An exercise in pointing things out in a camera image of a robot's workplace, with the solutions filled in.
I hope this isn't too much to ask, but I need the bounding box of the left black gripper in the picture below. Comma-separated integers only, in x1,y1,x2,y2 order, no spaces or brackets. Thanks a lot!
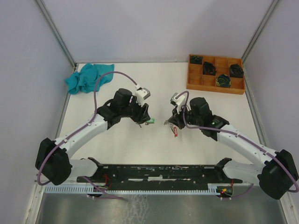
121,96,150,125

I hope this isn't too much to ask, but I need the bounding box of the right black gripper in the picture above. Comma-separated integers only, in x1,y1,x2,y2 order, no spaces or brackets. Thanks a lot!
168,103,202,130

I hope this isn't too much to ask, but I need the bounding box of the green key tag with key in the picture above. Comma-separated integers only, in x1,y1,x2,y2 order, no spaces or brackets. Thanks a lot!
145,119,155,125

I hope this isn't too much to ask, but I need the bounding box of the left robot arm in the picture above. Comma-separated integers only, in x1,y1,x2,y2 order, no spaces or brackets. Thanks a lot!
35,88,150,185

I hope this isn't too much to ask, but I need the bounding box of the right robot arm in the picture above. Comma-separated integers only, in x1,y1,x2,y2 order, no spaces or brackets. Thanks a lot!
167,91,299,200

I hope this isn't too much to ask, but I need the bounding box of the small red key tag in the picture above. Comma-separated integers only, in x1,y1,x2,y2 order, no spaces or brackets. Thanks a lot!
173,127,178,137

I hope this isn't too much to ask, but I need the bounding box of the dark rolled sock blue-yellow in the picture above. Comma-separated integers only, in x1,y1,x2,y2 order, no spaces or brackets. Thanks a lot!
216,74,231,88

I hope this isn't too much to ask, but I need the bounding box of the wooden compartment tray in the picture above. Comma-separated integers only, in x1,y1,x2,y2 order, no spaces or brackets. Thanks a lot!
186,54,245,95

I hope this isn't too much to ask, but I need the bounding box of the dark rolled sock top-left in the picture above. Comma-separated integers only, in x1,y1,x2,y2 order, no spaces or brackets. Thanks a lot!
190,55,203,65

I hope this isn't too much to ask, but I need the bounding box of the teal cloth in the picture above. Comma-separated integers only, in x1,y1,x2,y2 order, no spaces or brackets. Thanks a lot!
65,63,114,95

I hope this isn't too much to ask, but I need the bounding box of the dark rolled sock right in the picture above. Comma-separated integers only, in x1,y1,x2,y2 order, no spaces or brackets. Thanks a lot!
229,64,244,78

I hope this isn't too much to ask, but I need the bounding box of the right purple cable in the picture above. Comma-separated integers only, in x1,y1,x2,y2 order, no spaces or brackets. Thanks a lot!
175,91,299,193

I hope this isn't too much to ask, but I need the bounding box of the purple cable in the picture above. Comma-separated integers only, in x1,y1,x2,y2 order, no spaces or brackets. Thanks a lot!
37,71,141,186
175,91,299,193

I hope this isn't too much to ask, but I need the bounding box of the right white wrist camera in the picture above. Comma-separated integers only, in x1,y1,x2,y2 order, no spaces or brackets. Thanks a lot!
170,92,186,114

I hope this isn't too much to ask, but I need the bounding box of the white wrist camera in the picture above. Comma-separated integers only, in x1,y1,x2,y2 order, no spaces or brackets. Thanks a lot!
170,92,186,114
135,87,151,106

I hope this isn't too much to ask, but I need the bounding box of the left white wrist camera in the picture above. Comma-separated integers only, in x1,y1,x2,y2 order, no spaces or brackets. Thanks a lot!
135,87,151,106

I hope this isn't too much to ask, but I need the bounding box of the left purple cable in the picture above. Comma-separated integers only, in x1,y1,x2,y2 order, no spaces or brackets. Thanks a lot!
37,71,141,186

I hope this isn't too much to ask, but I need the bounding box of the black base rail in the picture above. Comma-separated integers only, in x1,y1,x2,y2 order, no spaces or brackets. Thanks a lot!
89,164,242,190

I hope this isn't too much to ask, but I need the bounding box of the white cable duct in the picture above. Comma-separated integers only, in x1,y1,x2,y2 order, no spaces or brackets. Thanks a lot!
43,184,220,196

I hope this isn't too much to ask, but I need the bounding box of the right aluminium corner post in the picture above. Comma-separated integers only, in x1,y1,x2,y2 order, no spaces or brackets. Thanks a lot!
241,0,281,63

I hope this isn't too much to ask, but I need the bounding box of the aluminium corner post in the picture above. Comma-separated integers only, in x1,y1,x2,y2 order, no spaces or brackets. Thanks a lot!
33,0,77,69
241,0,281,63

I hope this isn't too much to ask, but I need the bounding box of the left aluminium corner post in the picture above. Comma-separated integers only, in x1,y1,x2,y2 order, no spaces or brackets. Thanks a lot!
33,0,77,69

